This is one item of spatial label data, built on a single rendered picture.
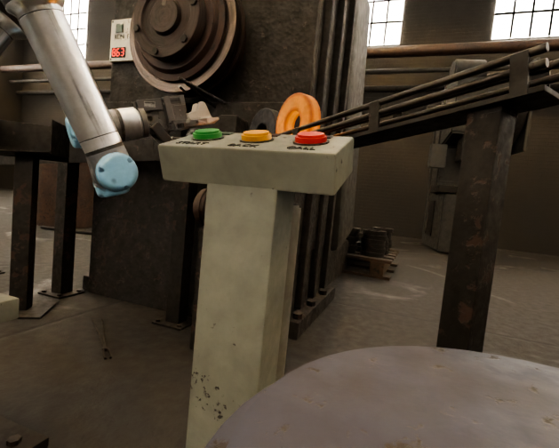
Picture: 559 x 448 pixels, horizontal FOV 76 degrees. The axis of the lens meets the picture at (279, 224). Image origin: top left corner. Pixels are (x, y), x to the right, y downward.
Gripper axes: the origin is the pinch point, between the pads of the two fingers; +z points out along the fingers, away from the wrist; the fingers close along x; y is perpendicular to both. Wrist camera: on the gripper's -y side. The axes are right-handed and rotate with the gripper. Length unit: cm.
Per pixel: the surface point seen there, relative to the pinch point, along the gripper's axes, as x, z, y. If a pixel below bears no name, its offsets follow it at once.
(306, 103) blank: -21.4, 15.1, 0.2
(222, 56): 28.4, 21.9, 23.1
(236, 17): 25, 29, 35
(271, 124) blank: -6.3, 14.1, -3.2
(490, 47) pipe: 205, 592, 66
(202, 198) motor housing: 14.4, -2.5, -21.9
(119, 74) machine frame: 88, 1, 31
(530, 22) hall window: 192, 701, 99
